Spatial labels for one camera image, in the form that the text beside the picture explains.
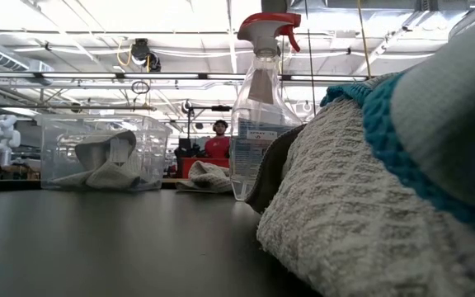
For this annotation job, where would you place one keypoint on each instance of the white waffle microfiber towel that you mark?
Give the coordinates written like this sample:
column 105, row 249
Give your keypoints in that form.
column 208, row 175
column 344, row 198
column 109, row 177

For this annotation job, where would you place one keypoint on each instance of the light blue microfiber towel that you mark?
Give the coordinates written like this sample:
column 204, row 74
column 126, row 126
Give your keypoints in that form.
column 448, row 123

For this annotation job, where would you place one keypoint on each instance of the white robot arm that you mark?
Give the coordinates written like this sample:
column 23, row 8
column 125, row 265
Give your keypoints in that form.
column 4, row 136

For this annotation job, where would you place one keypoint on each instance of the person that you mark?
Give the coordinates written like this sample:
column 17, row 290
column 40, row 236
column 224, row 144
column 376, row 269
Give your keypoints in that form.
column 217, row 147

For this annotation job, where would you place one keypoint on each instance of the glass jar with pink lid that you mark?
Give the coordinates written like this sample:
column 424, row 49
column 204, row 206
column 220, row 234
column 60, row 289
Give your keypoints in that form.
column 258, row 115

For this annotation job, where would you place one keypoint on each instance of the black tripod boom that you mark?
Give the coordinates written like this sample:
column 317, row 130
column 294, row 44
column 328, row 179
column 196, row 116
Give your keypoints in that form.
column 217, row 108

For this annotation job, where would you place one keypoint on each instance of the red box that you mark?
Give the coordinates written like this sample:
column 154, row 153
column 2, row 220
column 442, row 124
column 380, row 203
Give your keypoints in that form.
column 187, row 167

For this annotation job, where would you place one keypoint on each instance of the black ceiling device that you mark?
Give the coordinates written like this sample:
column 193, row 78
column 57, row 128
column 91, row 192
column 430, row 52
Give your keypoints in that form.
column 140, row 51

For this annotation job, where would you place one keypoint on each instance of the long ceiling light bar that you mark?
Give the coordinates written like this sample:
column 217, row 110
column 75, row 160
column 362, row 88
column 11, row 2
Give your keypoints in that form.
column 76, row 76

